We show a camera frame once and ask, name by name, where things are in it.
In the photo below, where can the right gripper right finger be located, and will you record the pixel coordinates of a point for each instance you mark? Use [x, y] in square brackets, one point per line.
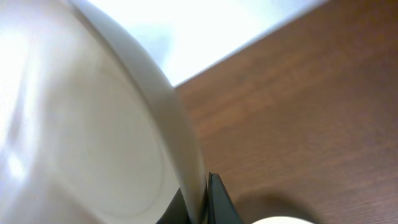
[220, 207]

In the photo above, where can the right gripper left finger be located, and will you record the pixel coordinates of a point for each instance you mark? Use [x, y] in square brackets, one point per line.
[176, 212]

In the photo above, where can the beige bowl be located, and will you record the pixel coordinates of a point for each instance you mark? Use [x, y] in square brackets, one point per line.
[91, 129]

